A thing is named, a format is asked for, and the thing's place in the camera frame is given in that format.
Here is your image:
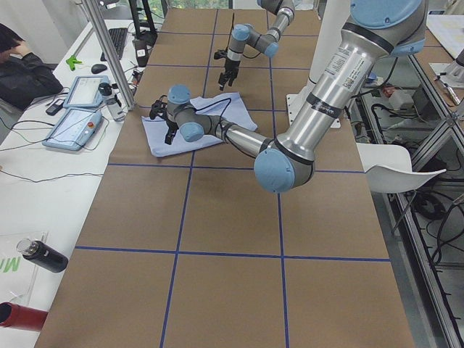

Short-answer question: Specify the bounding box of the far blue teach pendant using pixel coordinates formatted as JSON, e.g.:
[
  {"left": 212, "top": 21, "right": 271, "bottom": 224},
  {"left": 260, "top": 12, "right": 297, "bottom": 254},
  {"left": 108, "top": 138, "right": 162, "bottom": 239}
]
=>
[{"left": 63, "top": 75, "right": 109, "bottom": 109}]

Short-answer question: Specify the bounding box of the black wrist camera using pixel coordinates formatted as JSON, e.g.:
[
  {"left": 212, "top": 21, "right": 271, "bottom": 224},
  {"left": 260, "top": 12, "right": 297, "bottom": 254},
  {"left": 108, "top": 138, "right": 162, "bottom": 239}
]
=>
[
  {"left": 149, "top": 100, "right": 167, "bottom": 120},
  {"left": 213, "top": 49, "right": 228, "bottom": 59}
]

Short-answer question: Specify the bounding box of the black smartphone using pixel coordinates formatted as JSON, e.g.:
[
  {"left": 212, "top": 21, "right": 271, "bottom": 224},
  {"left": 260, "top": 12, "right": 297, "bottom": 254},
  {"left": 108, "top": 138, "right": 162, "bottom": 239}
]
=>
[{"left": 45, "top": 99, "right": 64, "bottom": 116}]

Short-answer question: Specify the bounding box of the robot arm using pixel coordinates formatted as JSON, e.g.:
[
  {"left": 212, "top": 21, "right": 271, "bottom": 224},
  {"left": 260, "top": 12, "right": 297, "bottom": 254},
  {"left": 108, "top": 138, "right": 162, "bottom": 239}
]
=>
[
  {"left": 214, "top": 0, "right": 296, "bottom": 91},
  {"left": 167, "top": 1, "right": 428, "bottom": 193}
]

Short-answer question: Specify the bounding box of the blue teach pendant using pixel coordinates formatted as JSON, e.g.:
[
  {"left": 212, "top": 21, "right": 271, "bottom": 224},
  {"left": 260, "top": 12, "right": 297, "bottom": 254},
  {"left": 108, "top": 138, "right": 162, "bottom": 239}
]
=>
[
  {"left": 41, "top": 107, "right": 102, "bottom": 152},
  {"left": 63, "top": 75, "right": 109, "bottom": 109}
]

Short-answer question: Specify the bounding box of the green clamp tool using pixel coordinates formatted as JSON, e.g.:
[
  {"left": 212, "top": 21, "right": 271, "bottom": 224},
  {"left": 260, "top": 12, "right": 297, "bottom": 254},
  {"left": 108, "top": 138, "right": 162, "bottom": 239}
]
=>
[{"left": 66, "top": 55, "right": 83, "bottom": 71}]

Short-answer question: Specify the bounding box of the black water bottle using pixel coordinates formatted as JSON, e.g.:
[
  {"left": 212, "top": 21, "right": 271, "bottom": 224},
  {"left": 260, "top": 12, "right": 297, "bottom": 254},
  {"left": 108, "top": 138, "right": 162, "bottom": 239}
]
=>
[{"left": 16, "top": 239, "right": 68, "bottom": 273}]

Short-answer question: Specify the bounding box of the black computer mouse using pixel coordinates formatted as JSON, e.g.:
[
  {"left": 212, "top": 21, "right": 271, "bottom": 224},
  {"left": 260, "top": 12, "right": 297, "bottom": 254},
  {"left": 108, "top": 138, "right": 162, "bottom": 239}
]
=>
[{"left": 91, "top": 63, "right": 108, "bottom": 75}]

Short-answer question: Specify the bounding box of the light blue striped shirt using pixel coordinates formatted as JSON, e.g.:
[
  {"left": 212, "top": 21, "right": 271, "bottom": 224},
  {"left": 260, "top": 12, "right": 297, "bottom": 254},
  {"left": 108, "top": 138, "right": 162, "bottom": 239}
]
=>
[{"left": 141, "top": 92, "right": 257, "bottom": 157}]

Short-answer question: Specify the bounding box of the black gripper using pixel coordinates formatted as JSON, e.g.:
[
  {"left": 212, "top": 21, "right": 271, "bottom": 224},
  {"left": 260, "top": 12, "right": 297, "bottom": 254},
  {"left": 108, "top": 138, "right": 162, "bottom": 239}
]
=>
[
  {"left": 218, "top": 58, "right": 241, "bottom": 91},
  {"left": 165, "top": 120, "right": 178, "bottom": 144}
]

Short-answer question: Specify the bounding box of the clear plastic water bottle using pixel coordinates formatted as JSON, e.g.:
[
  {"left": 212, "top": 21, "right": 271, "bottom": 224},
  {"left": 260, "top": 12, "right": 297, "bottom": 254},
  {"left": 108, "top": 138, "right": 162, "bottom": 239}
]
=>
[{"left": 98, "top": 82, "right": 125, "bottom": 122}]

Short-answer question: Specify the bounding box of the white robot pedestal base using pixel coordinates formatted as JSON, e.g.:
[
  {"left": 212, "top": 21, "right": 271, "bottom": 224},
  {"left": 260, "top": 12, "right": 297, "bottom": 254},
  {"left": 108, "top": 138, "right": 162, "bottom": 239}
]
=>
[{"left": 286, "top": 0, "right": 350, "bottom": 124}]

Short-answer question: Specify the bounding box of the aluminium frame post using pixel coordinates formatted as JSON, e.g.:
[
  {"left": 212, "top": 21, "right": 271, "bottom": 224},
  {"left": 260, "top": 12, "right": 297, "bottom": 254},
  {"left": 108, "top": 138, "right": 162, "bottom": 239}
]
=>
[{"left": 82, "top": 0, "right": 136, "bottom": 111}]

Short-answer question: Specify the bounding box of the red water bottle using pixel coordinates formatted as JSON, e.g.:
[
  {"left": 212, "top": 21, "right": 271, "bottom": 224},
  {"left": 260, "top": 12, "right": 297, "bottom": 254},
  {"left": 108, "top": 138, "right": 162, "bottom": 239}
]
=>
[{"left": 1, "top": 302, "right": 49, "bottom": 332}]

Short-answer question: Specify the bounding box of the near blue teach pendant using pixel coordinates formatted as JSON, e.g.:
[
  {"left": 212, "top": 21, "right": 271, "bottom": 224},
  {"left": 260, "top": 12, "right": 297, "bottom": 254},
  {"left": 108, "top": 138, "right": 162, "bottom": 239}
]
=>
[{"left": 41, "top": 107, "right": 102, "bottom": 152}]

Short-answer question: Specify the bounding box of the black keyboard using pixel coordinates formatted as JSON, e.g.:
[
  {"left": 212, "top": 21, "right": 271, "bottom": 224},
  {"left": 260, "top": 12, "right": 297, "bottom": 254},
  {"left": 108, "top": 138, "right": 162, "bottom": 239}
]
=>
[{"left": 108, "top": 28, "right": 128, "bottom": 59}]

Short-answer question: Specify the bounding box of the person in black jacket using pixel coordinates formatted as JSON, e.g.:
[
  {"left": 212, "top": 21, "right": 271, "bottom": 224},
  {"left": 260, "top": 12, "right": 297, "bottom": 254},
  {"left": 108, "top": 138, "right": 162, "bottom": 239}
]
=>
[{"left": 1, "top": 25, "right": 63, "bottom": 111}]

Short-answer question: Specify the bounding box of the white chair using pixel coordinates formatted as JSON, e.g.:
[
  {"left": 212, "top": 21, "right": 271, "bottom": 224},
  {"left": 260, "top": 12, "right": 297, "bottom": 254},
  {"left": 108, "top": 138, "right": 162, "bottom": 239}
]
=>
[{"left": 356, "top": 143, "right": 446, "bottom": 194}]

